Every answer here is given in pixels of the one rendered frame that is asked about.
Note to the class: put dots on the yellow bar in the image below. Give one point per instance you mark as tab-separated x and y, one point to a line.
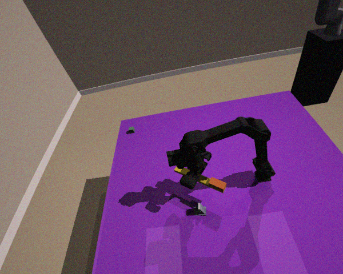
213	183

